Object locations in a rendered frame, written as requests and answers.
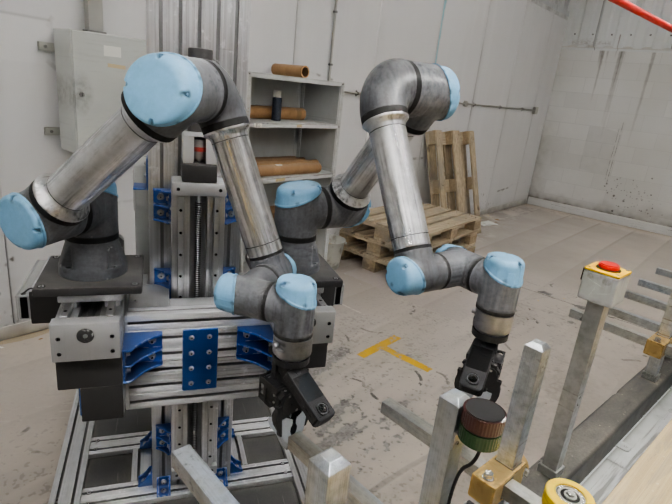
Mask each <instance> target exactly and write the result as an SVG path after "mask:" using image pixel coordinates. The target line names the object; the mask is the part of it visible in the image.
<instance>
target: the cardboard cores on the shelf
mask: <svg viewBox="0 0 672 504"><path fill-rule="evenodd" d="M271 116H272V106H260V105H251V108H250V118H261V119H271ZM305 117H306V111H305V109H304V108H294V107H282V109H281V119H290V120H304V119H305ZM255 160H256V163H257V166H258V169H259V173H260V176H261V177H263V176H278V175H293V174H307V173H319V172H320V171H321V169H322V166H321V164H320V163H319V161H318V160H317V159H311V160H306V159H305V158H304V157H296V156H280V157H255Z"/></svg>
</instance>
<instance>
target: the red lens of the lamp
mask: <svg viewBox="0 0 672 504"><path fill-rule="evenodd" d="M470 399H474V398H470ZM470 399H467V400H466V401H465V402H464V404H463V409H462V413H461V418H460V419H461V423H462V424H463V426H464V427H465V428H466V429H467V430H469V431H470V432H472V433H474V434H476V435H478V436H482V437H487V438H495V437H498V436H500V435H502V434H503V432H504V428H505V424H506V420H507V413H506V411H505V410H504V409H503V408H502V407H501V406H500V405H499V406H500V407H501V408H502V409H503V411H504V413H505V418H504V419H503V420H502V421H500V422H497V423H489V422H484V421H481V420H479V419H476V418H475V417H473V416H472V415H470V414H469V413H468V411H467V410H466V407H465V405H466V403H467V401H469V400H470Z"/></svg>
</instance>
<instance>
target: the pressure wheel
mask: <svg viewBox="0 0 672 504"><path fill-rule="evenodd" d="M541 501H542V504H596V503H595V500H594V498H593V496H592V495H591V494H590V493H589V492H588V491H587V490H586V489H585V488H584V487H583V486H581V485H579V484H578V483H576V482H574V481H571V480H568V479H564V478H554V479H551V480H549V481H548V482H547V483H546V485H545V489H544V492H543V496H542V500H541Z"/></svg>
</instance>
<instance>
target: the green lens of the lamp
mask: <svg viewBox="0 0 672 504"><path fill-rule="evenodd" d="M457 435H458V438H459V440H460V441H461V442H462V443H463V444H464V445H465V446H467V447H468V448H470V449H472V450H475V451H478V452H482V453H491V452H495V451H497V450H498V449H499V447H500V444H501V440H502V436H503V434H502V435H500V436H499V437H497V438H492V439H487V438H482V437H478V436H476V435H473V434H472V433H470V432H469V431H467V430H466V429H465V428H464V426H463V425H462V423H461V419H460V423H459V427H458V432H457Z"/></svg>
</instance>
